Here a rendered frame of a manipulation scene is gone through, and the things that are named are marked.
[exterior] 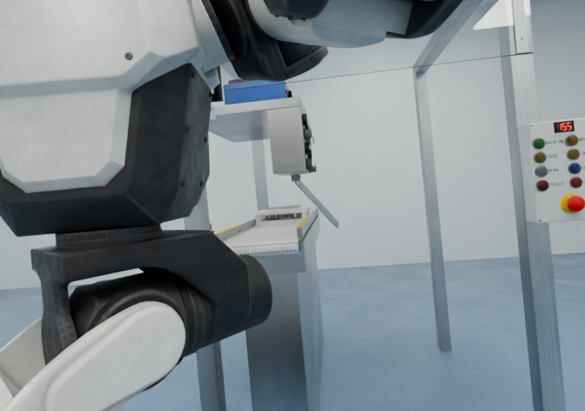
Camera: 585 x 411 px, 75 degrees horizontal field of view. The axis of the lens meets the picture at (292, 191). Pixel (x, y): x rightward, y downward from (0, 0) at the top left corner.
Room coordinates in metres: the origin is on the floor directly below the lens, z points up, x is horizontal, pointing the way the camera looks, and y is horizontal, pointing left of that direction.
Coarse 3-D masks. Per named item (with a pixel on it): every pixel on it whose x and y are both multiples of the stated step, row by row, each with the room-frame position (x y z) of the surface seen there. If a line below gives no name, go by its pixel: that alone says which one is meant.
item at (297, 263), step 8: (312, 224) 1.78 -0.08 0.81; (312, 232) 1.65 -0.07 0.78; (304, 240) 1.24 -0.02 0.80; (312, 240) 1.60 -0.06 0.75; (304, 248) 1.21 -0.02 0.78; (312, 248) 1.56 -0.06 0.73; (272, 256) 1.22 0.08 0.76; (280, 256) 1.22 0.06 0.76; (288, 256) 1.21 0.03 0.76; (296, 256) 1.21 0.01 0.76; (304, 256) 1.21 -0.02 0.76; (264, 264) 1.22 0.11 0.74; (272, 264) 1.22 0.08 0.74; (280, 264) 1.22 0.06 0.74; (288, 264) 1.21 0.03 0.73; (296, 264) 1.21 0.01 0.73; (304, 264) 1.21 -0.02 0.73; (272, 272) 1.22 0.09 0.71; (280, 272) 1.22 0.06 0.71; (288, 272) 1.21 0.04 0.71; (296, 272) 1.21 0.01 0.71; (304, 272) 1.21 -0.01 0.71
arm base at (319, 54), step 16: (224, 0) 0.42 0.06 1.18; (240, 0) 0.41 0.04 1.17; (224, 16) 0.44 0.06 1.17; (240, 16) 0.41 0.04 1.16; (240, 32) 0.43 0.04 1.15; (256, 32) 0.42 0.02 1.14; (240, 48) 0.45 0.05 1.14; (256, 48) 0.43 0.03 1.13; (272, 48) 0.44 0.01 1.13; (320, 48) 0.48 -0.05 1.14; (240, 64) 0.49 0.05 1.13; (256, 64) 0.45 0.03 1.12; (272, 64) 0.44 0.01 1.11; (288, 64) 0.46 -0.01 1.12; (304, 64) 0.46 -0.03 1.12; (256, 80) 0.51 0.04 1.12; (272, 80) 0.47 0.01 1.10
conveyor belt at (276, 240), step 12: (264, 228) 1.68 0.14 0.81; (276, 228) 1.63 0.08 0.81; (288, 228) 1.58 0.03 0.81; (228, 240) 1.33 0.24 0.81; (240, 240) 1.29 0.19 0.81; (252, 240) 1.26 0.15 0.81; (264, 240) 1.23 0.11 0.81; (276, 240) 1.21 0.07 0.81; (288, 240) 1.20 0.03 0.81; (240, 252) 1.21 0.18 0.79; (252, 252) 1.20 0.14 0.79; (264, 252) 1.20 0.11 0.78; (276, 252) 1.20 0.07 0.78; (288, 252) 1.19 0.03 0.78
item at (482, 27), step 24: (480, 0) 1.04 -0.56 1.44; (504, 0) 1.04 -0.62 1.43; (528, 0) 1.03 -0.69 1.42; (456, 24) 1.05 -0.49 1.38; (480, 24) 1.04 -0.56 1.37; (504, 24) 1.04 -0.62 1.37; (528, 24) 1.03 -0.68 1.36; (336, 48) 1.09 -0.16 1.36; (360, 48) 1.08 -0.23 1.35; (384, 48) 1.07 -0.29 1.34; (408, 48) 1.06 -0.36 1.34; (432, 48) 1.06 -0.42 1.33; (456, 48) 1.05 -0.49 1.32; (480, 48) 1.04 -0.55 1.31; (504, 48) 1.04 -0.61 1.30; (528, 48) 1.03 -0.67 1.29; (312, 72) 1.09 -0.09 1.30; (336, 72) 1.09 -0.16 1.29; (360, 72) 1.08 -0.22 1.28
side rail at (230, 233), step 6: (246, 222) 1.65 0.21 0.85; (252, 222) 1.74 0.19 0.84; (234, 228) 1.42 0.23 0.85; (240, 228) 1.51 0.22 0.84; (246, 228) 1.61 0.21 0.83; (216, 234) 1.22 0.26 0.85; (222, 234) 1.27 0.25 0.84; (228, 234) 1.34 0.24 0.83; (234, 234) 1.42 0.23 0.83; (222, 240) 1.26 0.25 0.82
